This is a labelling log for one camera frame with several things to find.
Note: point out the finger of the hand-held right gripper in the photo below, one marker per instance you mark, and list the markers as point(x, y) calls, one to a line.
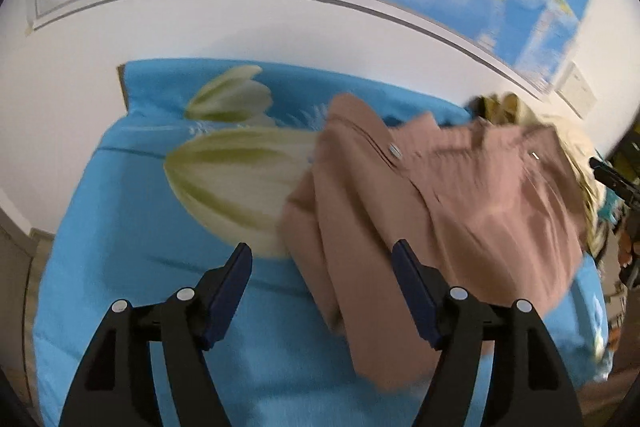
point(615, 179)

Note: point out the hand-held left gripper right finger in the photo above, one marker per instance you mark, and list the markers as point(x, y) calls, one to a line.
point(415, 292)

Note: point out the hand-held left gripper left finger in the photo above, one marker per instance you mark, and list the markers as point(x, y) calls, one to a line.
point(231, 287)

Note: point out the pink zip jacket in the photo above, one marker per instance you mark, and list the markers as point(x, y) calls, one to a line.
point(465, 217)

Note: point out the cream garment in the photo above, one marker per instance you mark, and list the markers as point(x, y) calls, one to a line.
point(580, 147)

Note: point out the blue floral bedsheet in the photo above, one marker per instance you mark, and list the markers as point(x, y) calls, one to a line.
point(125, 232)

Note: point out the olive green garment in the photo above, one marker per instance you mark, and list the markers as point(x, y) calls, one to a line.
point(492, 107)

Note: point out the white wall socket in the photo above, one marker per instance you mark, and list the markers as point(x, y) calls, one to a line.
point(576, 89)

